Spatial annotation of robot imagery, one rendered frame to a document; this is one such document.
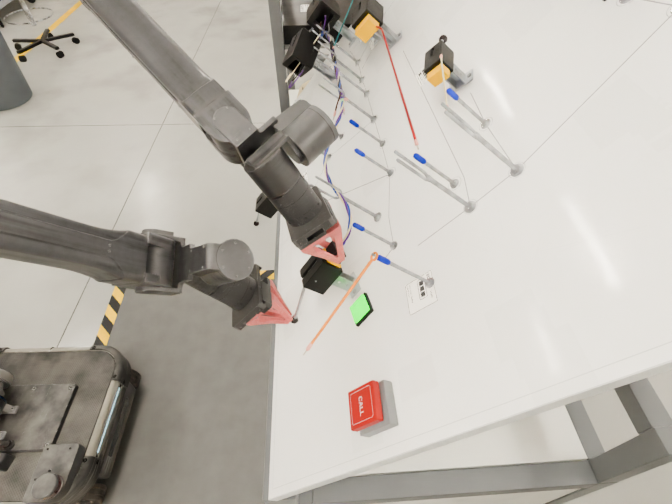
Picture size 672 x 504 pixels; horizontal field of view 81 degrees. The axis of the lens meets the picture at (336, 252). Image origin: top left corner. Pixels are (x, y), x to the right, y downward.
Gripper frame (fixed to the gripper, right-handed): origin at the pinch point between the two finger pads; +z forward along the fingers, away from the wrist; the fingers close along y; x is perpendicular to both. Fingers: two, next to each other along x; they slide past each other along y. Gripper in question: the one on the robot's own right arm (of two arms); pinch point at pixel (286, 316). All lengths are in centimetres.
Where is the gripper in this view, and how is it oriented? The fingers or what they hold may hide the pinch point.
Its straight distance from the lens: 70.4
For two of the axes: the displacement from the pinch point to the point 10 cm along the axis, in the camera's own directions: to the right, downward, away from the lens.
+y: -2.1, -5.9, 7.8
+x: -7.1, 6.4, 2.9
